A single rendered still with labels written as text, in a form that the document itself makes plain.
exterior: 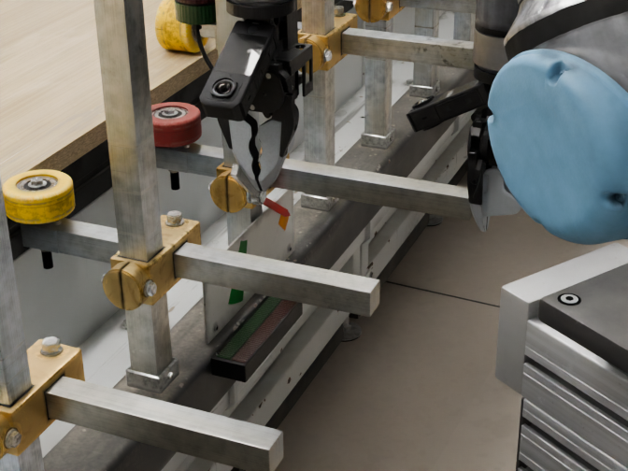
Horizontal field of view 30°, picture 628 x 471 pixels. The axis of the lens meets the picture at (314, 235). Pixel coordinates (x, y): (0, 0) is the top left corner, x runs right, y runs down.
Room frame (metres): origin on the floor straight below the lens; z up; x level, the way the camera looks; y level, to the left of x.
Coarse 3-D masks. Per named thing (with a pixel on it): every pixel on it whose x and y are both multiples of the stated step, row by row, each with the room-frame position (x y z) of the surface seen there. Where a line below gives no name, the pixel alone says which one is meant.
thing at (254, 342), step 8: (280, 304) 1.29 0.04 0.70; (288, 304) 1.29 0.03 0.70; (272, 312) 1.27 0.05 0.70; (280, 312) 1.27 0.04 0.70; (272, 320) 1.25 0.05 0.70; (280, 320) 1.25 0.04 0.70; (264, 328) 1.23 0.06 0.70; (272, 328) 1.23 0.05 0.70; (256, 336) 1.21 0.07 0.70; (264, 336) 1.21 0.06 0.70; (248, 344) 1.20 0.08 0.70; (256, 344) 1.20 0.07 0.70; (240, 352) 1.18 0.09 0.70; (248, 352) 1.18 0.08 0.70; (232, 360) 1.16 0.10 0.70; (240, 360) 1.16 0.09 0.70
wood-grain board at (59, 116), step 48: (0, 0) 2.00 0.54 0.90; (48, 0) 2.00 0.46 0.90; (144, 0) 1.99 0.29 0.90; (0, 48) 1.74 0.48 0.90; (48, 48) 1.74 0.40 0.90; (96, 48) 1.73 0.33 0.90; (0, 96) 1.53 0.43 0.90; (48, 96) 1.52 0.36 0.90; (96, 96) 1.52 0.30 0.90; (0, 144) 1.36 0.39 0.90; (48, 144) 1.35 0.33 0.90; (96, 144) 1.41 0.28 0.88
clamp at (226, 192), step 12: (288, 156) 1.42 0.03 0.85; (228, 168) 1.34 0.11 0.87; (216, 180) 1.32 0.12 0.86; (228, 180) 1.31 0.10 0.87; (216, 192) 1.32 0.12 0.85; (228, 192) 1.31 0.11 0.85; (240, 192) 1.31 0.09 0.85; (216, 204) 1.32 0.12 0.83; (228, 204) 1.32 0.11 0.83; (240, 204) 1.31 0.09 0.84; (252, 204) 1.32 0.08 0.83
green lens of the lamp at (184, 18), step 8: (176, 8) 1.36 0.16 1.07; (184, 8) 1.35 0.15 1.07; (192, 8) 1.35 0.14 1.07; (200, 8) 1.35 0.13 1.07; (208, 8) 1.35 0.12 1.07; (176, 16) 1.36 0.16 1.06; (184, 16) 1.35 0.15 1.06; (192, 16) 1.35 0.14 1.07; (200, 16) 1.35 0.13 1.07; (208, 16) 1.35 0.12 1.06
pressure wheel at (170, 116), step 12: (156, 108) 1.46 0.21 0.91; (168, 108) 1.44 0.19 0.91; (180, 108) 1.46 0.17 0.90; (192, 108) 1.45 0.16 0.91; (156, 120) 1.41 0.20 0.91; (168, 120) 1.41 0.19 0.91; (180, 120) 1.41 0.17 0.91; (192, 120) 1.42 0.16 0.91; (156, 132) 1.40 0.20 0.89; (168, 132) 1.40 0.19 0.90; (180, 132) 1.41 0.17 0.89; (192, 132) 1.42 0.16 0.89; (156, 144) 1.41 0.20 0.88; (168, 144) 1.40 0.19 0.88; (180, 144) 1.41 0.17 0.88
